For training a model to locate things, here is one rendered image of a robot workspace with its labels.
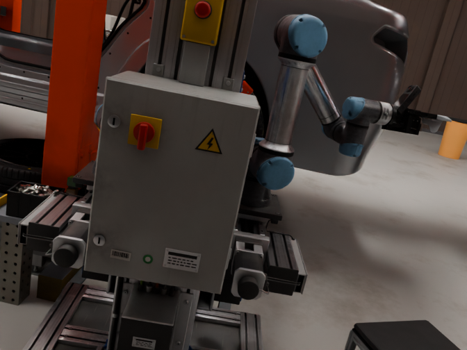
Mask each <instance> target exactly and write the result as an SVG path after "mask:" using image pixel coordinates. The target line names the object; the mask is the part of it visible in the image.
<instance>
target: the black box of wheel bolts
mask: <svg viewBox="0 0 467 350"><path fill-rule="evenodd" d="M59 192H64V193H65V188H61V187H54V186H50V185H42V184H38V183H30V182H26V181H20V182H18V183H17V184H15V185H14V186H12V187H11V188H10V189H9V190H7V204H6V215H7V216H11V217H19V218H25V217H26V216H27V215H28V214H29V213H31V212H32V211H33V210H34V209H35V208H37V207H38V206H39V205H40V204H41V203H42V202H43V201H44V200H45V199H47V198H48V197H49V196H50V195H51V194H55V195H56V194H58V193H59Z"/></svg>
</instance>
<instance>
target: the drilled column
mask: <svg viewBox="0 0 467 350"><path fill-rule="evenodd" d="M17 234H18V225H15V224H9V223H6V222H2V228H1V252H0V301H1V302H4V303H10V304H13V305H16V306H18V305H19V304H20V303H21V302H23V300H25V298H27V296H28V295H29V294H30V286H31V269H32V260H33V250H30V249H27V244H20V243H19V244H17ZM3 297H4V299H3Z"/></svg>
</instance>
